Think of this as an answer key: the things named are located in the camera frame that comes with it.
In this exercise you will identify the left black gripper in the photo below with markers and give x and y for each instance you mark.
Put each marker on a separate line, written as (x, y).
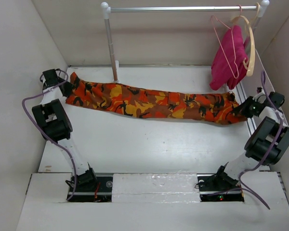
(69, 87)

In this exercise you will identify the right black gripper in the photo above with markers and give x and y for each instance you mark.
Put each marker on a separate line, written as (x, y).
(242, 108)

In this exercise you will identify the orange camouflage trousers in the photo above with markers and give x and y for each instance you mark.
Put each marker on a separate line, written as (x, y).
(144, 103)

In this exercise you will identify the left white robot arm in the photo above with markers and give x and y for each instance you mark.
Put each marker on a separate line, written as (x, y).
(52, 119)

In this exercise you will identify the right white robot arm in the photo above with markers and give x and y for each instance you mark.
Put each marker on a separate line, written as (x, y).
(265, 146)

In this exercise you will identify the beige plastic hanger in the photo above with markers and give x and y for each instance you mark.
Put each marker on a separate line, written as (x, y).
(249, 66)

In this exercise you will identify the magenta hanging garment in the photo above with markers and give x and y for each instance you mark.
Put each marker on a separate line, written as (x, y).
(220, 79)

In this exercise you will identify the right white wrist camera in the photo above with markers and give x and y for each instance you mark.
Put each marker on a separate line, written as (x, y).
(258, 92)

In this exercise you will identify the aluminium side rail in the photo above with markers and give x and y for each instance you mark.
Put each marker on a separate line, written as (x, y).
(244, 99)

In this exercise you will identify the pink wire hanger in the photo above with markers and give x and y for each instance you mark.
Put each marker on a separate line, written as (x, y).
(226, 56)

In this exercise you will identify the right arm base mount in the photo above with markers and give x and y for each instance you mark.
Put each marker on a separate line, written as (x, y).
(213, 188)

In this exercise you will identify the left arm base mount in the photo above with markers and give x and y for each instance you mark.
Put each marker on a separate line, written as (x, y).
(100, 192)

